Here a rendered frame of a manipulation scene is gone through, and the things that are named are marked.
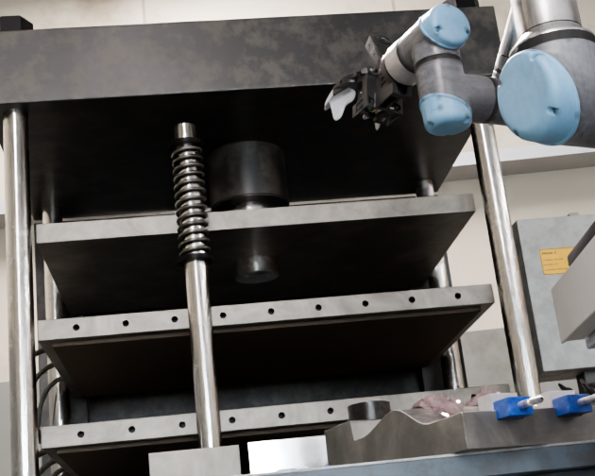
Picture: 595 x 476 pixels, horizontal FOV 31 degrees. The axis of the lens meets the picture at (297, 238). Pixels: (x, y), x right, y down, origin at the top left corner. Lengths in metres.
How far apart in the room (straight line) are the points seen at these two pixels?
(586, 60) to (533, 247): 1.42
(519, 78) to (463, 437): 0.54
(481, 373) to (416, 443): 2.94
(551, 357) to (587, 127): 1.38
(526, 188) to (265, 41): 2.45
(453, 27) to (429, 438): 0.64
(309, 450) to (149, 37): 1.08
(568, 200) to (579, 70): 3.58
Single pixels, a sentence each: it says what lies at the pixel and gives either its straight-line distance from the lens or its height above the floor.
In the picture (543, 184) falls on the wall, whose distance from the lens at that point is 4.98.
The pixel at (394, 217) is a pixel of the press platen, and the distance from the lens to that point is 2.71.
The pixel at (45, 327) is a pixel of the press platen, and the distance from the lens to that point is 2.58.
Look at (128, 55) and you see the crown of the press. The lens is 2.70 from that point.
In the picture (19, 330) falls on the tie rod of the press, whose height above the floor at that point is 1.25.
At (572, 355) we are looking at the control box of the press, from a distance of 2.75.
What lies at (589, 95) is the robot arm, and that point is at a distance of 1.40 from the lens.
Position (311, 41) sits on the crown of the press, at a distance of 2.73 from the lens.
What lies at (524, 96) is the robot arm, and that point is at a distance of 1.41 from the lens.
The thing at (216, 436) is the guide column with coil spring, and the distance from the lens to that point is 2.46.
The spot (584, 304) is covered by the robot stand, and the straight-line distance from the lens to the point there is 1.22.
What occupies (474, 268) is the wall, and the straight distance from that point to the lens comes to 4.80.
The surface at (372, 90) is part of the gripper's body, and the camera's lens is 1.84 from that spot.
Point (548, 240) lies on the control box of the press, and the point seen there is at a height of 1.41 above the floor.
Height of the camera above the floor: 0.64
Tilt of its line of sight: 18 degrees up
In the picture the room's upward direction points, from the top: 6 degrees counter-clockwise
